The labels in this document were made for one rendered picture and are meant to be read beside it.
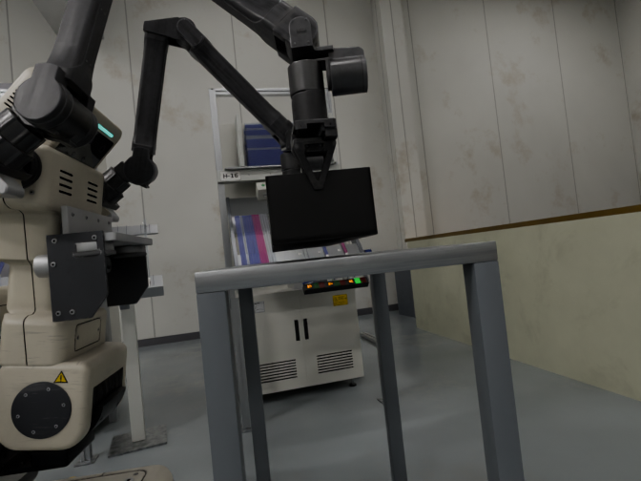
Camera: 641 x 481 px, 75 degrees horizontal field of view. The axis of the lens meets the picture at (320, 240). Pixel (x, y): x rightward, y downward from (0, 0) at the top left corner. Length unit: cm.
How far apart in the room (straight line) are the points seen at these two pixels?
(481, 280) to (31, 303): 83
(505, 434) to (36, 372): 82
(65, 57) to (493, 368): 84
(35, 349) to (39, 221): 24
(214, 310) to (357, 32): 571
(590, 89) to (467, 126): 227
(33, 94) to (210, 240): 433
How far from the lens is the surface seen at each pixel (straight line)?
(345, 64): 71
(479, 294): 67
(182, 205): 511
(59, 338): 94
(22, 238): 99
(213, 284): 60
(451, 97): 637
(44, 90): 81
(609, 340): 249
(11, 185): 84
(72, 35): 88
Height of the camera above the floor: 81
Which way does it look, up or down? 2 degrees up
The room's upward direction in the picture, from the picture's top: 6 degrees counter-clockwise
